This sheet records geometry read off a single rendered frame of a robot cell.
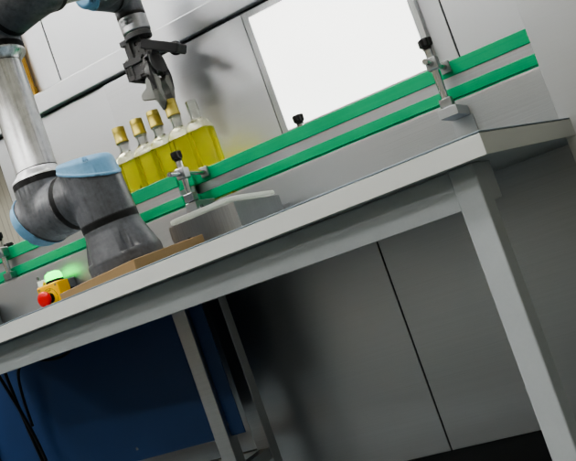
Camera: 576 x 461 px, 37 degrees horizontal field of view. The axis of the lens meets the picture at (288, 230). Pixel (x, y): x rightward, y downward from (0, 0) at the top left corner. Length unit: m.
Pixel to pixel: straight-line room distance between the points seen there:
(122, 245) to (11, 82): 0.43
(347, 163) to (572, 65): 0.56
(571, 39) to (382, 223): 0.56
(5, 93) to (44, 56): 0.82
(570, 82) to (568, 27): 0.10
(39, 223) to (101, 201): 0.16
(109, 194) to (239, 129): 0.67
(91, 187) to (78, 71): 0.93
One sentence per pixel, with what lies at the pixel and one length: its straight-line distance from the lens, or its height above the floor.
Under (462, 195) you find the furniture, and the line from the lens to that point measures 1.26.
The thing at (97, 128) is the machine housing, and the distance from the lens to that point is 2.54.
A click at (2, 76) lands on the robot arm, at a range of 1.86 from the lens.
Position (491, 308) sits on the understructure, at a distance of 2.11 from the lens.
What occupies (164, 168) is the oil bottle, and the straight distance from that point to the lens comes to 2.20.
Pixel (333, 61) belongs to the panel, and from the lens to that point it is 2.16.
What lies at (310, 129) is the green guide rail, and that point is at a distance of 2.00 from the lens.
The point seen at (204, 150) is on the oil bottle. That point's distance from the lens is 2.14.
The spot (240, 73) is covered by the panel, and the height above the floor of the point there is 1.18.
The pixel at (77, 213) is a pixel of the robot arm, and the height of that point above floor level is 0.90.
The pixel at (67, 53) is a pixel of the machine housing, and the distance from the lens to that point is 2.61.
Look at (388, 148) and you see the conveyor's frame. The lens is 1.92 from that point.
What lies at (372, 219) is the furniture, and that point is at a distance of 1.33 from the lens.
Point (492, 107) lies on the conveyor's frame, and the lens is 1.86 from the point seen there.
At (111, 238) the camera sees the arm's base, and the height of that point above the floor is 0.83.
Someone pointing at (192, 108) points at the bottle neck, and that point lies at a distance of 2.18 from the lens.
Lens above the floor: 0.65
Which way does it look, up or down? 3 degrees up
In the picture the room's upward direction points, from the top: 20 degrees counter-clockwise
